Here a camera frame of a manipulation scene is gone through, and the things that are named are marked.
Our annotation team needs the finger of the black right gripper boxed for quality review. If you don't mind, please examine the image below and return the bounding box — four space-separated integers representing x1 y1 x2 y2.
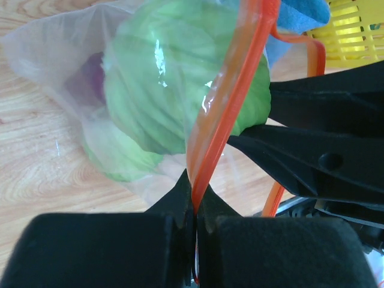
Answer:
269 62 383 135

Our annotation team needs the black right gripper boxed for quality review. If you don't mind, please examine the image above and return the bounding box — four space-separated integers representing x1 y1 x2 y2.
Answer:
228 125 383 254

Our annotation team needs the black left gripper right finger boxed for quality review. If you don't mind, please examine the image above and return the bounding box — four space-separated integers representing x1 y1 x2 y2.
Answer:
197 188 377 287

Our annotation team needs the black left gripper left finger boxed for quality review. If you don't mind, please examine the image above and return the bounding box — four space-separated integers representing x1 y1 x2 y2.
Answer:
1 173 193 287

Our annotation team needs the clear zip top bag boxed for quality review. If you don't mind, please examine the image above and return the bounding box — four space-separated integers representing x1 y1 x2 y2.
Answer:
0 0 327 284

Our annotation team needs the purple eggplant toy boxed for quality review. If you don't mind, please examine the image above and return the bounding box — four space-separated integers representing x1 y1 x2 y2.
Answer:
82 52 106 104

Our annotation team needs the green cabbage toy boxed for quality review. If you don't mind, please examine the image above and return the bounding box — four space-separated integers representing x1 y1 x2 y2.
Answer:
82 108 163 182
103 0 272 155

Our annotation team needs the yellow plastic basket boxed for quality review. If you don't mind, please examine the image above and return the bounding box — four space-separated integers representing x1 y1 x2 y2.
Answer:
307 0 383 68

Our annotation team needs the blue crumpled cloth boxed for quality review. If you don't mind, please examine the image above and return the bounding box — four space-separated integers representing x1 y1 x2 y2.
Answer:
265 0 331 68

